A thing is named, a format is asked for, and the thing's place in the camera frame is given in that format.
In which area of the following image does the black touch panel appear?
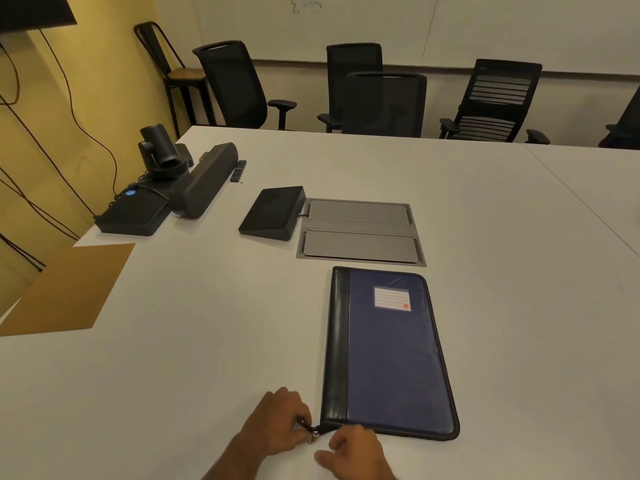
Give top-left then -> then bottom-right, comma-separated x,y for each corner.
238,186 -> 307,242

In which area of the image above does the metal chair with wooden seat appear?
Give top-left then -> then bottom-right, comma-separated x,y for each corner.
133,21 -> 217,139

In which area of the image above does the black box with blue light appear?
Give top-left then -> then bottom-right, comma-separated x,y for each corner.
94,183 -> 174,237

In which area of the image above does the person's left hand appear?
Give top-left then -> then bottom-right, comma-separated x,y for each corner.
234,387 -> 314,458

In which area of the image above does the white whiteboard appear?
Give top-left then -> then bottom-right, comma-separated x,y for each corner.
190,0 -> 640,76

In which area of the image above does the black mesh office chair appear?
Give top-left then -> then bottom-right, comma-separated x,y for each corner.
341,71 -> 428,139
192,40 -> 298,131
317,43 -> 384,134

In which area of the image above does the brown cardboard sheet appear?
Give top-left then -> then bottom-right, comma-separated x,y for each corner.
0,243 -> 136,338

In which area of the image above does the black conference camera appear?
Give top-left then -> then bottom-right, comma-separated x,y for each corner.
138,123 -> 195,182

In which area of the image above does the black slatted office chair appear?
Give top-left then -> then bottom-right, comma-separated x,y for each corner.
439,58 -> 551,145

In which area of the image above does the black cable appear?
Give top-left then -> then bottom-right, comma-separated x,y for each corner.
0,166 -> 82,241
0,92 -> 97,218
38,29 -> 119,193
0,40 -> 22,106

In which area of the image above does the person's left forearm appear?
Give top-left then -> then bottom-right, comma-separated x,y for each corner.
200,435 -> 273,480

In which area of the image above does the black speaker bar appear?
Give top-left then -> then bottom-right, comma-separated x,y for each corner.
169,142 -> 239,219

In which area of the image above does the grey table cable hatch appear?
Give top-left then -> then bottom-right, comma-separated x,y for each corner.
296,197 -> 428,269

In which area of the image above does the person's right hand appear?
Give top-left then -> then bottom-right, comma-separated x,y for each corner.
314,424 -> 399,480

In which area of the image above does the blue zip folder black spine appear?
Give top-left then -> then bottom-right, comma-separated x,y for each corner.
307,266 -> 461,443

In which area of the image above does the black wall screen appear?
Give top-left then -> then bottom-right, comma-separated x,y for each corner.
0,0 -> 79,33

